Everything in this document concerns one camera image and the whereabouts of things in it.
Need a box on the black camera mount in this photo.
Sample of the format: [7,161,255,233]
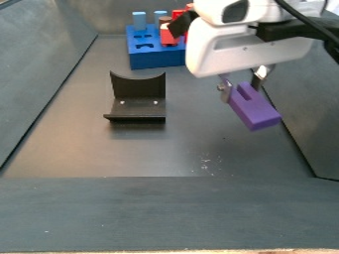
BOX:
[255,17,339,64]

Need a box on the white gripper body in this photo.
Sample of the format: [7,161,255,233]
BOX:
[185,18,312,77]

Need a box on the light blue rectangular block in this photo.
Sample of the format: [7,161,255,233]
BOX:
[132,11,147,31]

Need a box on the blue shape sorter board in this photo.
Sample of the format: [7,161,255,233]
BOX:
[125,24,185,69]

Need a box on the purple double-square block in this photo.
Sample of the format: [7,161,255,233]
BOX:
[230,82,282,131]

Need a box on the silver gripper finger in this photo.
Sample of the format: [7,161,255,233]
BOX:
[218,74,234,103]
[251,64,275,90]

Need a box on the light blue cylinder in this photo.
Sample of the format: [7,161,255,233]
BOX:
[153,10,168,26]

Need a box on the red rounded block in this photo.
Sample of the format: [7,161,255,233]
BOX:
[172,9,185,20]

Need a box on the brown cylinder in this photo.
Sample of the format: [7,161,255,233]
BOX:
[159,16,172,24]

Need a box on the red pentagonal prism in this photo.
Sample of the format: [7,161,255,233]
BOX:
[160,23,180,47]

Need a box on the black curved stand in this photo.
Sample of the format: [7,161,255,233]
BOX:
[103,72,165,122]

